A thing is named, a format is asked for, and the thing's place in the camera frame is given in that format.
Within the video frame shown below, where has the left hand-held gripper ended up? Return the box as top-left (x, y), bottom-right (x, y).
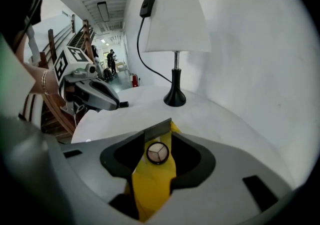
top-left (53, 45), bottom-right (120, 116)

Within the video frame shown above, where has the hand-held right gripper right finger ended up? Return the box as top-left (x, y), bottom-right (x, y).
top-left (149, 131), bottom-right (293, 225)

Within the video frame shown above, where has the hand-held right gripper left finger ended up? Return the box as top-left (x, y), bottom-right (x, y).
top-left (61, 131), bottom-right (145, 221)

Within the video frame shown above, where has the yellow box tray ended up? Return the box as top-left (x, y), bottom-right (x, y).
top-left (124, 118), bottom-right (183, 222)

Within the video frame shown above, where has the small round dark-rimmed object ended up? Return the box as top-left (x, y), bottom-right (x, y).
top-left (145, 141), bottom-right (170, 165)

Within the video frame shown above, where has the person's left forearm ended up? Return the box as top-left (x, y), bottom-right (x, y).
top-left (14, 61), bottom-right (61, 96)

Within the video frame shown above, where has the white round table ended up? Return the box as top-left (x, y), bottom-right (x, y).
top-left (71, 85), bottom-right (297, 190)

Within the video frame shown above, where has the red fire extinguisher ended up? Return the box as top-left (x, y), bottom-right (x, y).
top-left (129, 73), bottom-right (140, 88)

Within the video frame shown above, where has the wooden staircase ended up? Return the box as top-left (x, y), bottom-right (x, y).
top-left (22, 18), bottom-right (101, 142)

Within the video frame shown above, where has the ceiling light panel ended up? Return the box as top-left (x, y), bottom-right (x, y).
top-left (96, 0), bottom-right (111, 23)

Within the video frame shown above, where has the person's black and white jacket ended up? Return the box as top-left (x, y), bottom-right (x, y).
top-left (0, 0), bottom-right (63, 145)

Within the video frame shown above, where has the white table lamp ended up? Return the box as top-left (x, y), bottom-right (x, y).
top-left (142, 0), bottom-right (212, 107)

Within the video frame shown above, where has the gold chain bracelet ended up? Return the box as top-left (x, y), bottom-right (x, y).
top-left (40, 69), bottom-right (51, 96)

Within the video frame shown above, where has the black lamp cable with switch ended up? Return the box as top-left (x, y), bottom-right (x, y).
top-left (136, 0), bottom-right (187, 102)

